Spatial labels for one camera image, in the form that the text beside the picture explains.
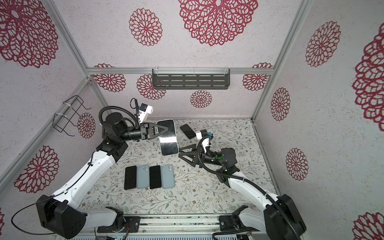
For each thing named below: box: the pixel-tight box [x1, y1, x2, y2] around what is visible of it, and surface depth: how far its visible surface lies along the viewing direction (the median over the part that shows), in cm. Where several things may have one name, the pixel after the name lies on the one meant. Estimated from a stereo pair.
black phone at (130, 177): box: [124, 165, 137, 190], surface depth 92 cm
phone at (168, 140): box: [157, 119, 179, 156], surface depth 62 cm
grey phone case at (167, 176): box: [161, 164, 175, 189], surface depth 92 cm
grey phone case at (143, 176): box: [137, 164, 150, 189], surface depth 92 cm
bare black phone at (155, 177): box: [149, 165, 162, 189], surface depth 92 cm
